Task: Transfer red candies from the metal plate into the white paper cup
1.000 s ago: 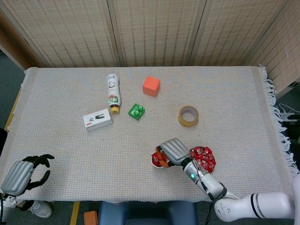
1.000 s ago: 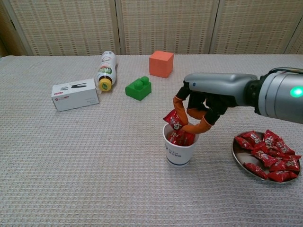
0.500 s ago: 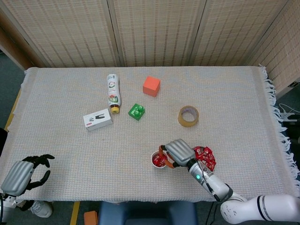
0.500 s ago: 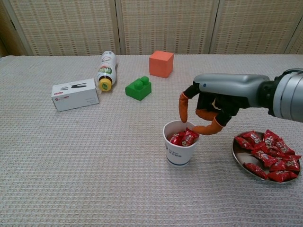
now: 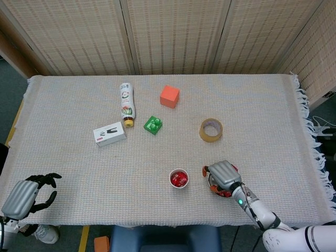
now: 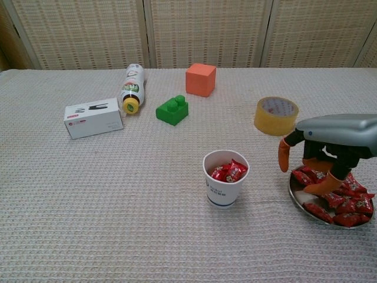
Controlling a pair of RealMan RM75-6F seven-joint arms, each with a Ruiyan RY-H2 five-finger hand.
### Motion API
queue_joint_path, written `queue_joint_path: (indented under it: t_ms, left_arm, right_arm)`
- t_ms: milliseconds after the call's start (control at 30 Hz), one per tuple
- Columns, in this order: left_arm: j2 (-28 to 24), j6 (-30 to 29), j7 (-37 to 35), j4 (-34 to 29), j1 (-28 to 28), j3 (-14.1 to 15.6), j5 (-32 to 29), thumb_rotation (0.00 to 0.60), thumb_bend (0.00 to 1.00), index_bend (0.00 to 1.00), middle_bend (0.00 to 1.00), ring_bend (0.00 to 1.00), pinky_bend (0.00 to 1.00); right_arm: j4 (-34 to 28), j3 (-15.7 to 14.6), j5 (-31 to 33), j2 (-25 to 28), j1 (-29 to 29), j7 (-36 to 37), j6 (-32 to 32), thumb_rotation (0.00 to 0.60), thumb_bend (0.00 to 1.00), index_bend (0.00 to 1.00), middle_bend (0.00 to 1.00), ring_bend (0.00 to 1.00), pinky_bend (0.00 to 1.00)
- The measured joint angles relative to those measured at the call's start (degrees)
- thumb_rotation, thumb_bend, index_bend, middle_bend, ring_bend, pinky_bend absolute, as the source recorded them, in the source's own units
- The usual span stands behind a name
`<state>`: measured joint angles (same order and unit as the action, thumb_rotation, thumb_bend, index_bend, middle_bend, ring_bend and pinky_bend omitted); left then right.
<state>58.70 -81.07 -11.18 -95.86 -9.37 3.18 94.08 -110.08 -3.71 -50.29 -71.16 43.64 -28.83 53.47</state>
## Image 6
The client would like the woven folding screen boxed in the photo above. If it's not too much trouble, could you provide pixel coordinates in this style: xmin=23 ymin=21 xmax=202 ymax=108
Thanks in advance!
xmin=0 ymin=0 xmax=377 ymax=71

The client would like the white paper cup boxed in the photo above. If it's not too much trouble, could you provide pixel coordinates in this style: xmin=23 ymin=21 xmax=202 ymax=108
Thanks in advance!
xmin=201 ymin=149 xmax=250 ymax=210

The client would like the pile of red candies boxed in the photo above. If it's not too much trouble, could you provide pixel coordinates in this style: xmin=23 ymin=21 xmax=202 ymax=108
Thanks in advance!
xmin=290 ymin=165 xmax=375 ymax=228

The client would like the green toy building block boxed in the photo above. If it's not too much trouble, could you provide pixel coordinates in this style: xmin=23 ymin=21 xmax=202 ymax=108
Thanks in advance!
xmin=155 ymin=94 xmax=190 ymax=127

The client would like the beige woven tablecloth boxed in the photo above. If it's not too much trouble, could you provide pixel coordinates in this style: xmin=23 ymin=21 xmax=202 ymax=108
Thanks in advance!
xmin=0 ymin=67 xmax=377 ymax=283

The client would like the yellow capped drink bottle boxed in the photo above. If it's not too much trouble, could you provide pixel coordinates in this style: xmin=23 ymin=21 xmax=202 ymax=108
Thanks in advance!
xmin=118 ymin=63 xmax=147 ymax=116

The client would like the white stapler box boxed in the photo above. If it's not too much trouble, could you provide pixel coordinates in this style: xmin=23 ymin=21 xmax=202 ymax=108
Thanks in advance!
xmin=63 ymin=97 xmax=124 ymax=140

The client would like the orange foam cube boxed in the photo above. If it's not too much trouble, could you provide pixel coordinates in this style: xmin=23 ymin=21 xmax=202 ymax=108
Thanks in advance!
xmin=185 ymin=62 xmax=217 ymax=98

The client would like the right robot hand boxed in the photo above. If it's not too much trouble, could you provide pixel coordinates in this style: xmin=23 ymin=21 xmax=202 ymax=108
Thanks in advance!
xmin=278 ymin=113 xmax=377 ymax=196

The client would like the yellow packing tape roll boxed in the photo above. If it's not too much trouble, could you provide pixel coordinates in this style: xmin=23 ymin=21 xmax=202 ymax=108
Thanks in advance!
xmin=253 ymin=96 xmax=300 ymax=137

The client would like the oval steel plate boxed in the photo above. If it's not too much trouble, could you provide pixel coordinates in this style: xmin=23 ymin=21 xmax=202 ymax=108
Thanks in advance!
xmin=287 ymin=164 xmax=374 ymax=228

